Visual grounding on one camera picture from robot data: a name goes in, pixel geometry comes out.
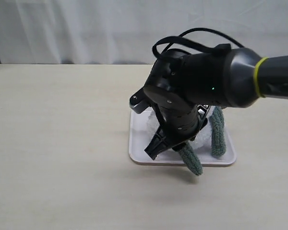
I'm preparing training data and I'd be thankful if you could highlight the green knitted scarf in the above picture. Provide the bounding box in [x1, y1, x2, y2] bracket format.
[177, 106, 226, 176]

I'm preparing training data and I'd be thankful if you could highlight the white plastic tray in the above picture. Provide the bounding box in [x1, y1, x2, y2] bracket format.
[129, 109, 237, 167]

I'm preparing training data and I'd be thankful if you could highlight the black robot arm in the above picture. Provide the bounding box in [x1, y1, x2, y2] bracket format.
[143, 48, 288, 159]

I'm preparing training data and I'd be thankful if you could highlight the white plush snowman green scarf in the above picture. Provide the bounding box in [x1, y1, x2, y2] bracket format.
[146, 111, 212, 150]

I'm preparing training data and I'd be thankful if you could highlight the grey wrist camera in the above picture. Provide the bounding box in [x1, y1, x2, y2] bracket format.
[129, 87, 155, 114]

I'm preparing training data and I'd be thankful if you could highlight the white curtain backdrop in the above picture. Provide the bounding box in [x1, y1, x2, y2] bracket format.
[0, 0, 288, 64]

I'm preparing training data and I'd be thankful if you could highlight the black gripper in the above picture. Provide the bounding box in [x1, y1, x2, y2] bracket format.
[144, 105, 209, 160]

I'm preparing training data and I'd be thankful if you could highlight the black camera cable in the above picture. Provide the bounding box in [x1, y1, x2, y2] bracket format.
[151, 27, 245, 60]

